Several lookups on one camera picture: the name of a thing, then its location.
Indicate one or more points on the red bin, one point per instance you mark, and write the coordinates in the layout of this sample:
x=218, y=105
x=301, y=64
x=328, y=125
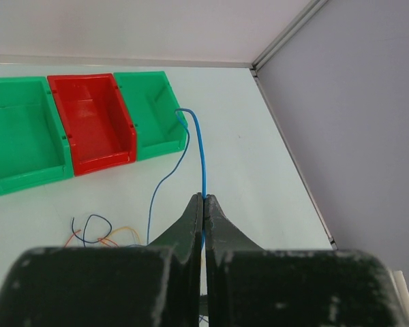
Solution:
x=98, y=126

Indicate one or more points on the green bin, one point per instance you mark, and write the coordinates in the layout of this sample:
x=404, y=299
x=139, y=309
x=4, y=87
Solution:
x=152, y=105
x=34, y=149

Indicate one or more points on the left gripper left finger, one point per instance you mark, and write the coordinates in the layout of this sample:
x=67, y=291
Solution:
x=153, y=285

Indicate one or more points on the right green bin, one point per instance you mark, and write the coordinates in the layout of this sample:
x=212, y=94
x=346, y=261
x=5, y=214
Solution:
x=152, y=105

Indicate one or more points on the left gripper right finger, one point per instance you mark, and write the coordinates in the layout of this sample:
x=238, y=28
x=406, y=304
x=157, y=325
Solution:
x=251, y=286

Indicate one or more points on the left green bin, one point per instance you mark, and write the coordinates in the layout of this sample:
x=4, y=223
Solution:
x=34, y=149

